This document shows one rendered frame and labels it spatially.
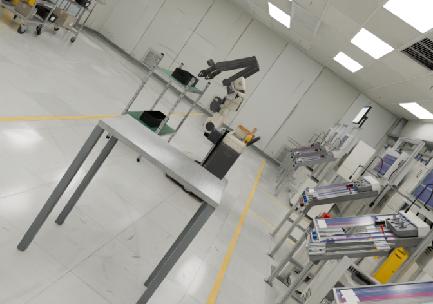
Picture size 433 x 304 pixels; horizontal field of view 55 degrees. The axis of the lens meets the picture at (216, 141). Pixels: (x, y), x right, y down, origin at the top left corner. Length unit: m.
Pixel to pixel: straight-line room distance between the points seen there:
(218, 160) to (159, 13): 8.59
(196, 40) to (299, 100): 3.38
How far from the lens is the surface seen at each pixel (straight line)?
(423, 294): 2.36
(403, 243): 3.23
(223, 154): 4.50
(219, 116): 4.65
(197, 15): 12.35
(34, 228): 2.31
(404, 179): 4.71
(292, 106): 11.80
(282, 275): 4.33
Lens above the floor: 1.33
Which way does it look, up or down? 9 degrees down
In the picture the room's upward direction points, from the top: 35 degrees clockwise
